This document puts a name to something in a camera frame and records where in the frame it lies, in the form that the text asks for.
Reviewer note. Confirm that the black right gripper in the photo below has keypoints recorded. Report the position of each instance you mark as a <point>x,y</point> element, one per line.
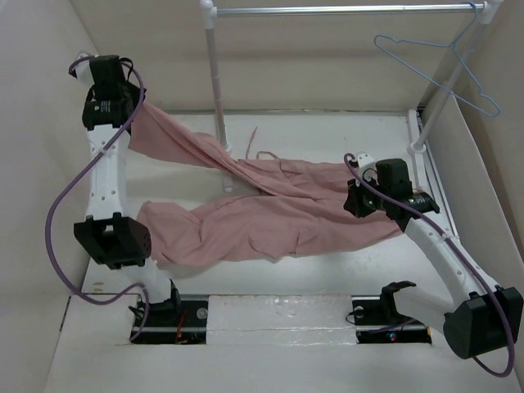
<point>352,202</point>

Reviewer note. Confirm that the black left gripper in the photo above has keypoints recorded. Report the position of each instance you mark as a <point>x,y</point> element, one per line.
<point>135,88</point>

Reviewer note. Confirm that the pink trousers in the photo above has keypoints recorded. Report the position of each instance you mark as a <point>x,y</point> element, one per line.
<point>297,209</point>

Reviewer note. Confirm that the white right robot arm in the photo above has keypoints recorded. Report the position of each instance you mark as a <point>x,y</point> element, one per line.
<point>482,316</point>

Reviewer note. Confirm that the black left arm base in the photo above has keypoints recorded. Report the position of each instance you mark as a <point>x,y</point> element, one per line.
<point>187,326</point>

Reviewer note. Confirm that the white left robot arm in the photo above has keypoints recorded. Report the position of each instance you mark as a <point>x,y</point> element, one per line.
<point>109,234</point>

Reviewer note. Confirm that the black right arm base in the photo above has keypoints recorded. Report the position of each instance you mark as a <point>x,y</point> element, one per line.
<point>377,320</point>

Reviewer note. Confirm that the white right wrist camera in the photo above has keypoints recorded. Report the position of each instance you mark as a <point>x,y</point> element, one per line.
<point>366,166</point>

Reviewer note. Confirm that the blue wire hanger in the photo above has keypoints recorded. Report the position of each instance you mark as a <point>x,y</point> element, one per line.
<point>454,75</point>

